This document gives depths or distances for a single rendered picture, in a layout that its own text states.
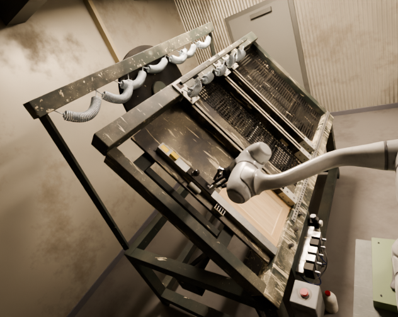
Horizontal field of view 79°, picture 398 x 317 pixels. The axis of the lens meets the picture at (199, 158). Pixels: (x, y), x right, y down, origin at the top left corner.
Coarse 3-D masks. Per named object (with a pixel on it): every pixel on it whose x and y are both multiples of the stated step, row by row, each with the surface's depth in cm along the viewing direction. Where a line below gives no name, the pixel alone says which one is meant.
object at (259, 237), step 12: (168, 156) 141; (180, 168) 142; (192, 180) 143; (204, 192) 144; (216, 192) 145; (228, 204) 146; (228, 216) 146; (240, 216) 146; (252, 228) 146; (264, 240) 146
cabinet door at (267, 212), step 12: (264, 192) 169; (240, 204) 153; (252, 204) 158; (264, 204) 163; (276, 204) 169; (252, 216) 153; (264, 216) 158; (276, 216) 163; (264, 228) 154; (276, 228) 158; (276, 240) 153
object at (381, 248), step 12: (372, 240) 138; (384, 240) 135; (372, 252) 133; (384, 252) 130; (372, 264) 128; (384, 264) 126; (372, 276) 124; (384, 276) 122; (384, 288) 118; (384, 300) 114; (396, 312) 113
